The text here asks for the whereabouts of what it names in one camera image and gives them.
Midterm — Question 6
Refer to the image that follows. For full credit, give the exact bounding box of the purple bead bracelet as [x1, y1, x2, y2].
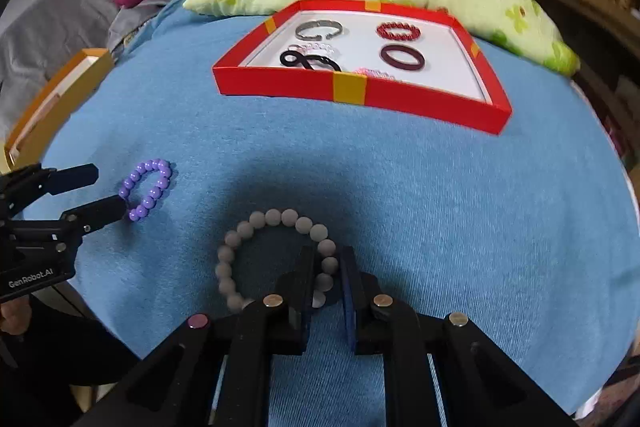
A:
[117, 157, 175, 223]

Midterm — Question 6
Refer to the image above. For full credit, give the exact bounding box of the white bead bracelet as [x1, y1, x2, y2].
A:
[214, 207, 341, 313]

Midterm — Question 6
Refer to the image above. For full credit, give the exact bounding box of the dark maroon hair tie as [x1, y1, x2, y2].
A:
[378, 43, 426, 73]

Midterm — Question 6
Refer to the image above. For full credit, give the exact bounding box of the black hair tie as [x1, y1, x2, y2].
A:
[278, 48, 344, 74]

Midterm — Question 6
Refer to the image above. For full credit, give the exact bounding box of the silver metal bangle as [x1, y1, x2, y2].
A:
[294, 20, 344, 42]

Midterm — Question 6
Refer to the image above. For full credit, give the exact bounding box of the dark red bead bracelet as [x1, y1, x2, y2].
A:
[374, 20, 421, 42]

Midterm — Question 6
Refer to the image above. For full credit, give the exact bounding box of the red jewelry box tray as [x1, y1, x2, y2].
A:
[212, 0, 512, 134]

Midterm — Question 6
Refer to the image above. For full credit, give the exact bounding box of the left hand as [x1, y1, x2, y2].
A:
[0, 296, 32, 336]

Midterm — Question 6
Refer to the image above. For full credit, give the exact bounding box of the orange box lid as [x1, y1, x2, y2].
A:
[1, 48, 114, 174]

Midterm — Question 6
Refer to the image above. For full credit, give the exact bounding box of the grey bed sheet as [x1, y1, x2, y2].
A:
[1, 0, 175, 140]

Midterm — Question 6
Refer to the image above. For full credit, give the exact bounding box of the blue blanket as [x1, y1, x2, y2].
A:
[25, 2, 639, 412]

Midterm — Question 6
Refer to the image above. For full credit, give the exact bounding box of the wooden shelf table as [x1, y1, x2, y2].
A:
[536, 0, 639, 169]

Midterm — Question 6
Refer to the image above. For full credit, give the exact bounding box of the pink grey bead bracelet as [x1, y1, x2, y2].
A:
[286, 40, 342, 61]

